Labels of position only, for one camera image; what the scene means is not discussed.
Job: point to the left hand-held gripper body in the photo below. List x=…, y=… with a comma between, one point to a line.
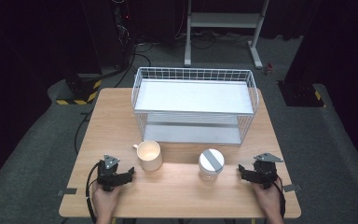
x=108, y=174

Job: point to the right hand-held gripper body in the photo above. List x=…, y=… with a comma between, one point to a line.
x=265, y=172

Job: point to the person's left hand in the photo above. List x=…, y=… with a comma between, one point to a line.
x=105, y=200

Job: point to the person's right hand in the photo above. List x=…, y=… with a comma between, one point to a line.
x=268, y=199

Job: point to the cream cup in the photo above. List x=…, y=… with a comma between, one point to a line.
x=150, y=155

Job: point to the grey tape piece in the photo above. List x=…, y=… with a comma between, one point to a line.
x=67, y=191
x=292, y=188

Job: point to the black base with striped edge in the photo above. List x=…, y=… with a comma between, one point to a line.
x=303, y=95
x=80, y=90

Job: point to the small red object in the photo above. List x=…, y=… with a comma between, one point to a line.
x=268, y=69

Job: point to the white metal stand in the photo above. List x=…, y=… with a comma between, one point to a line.
x=225, y=20

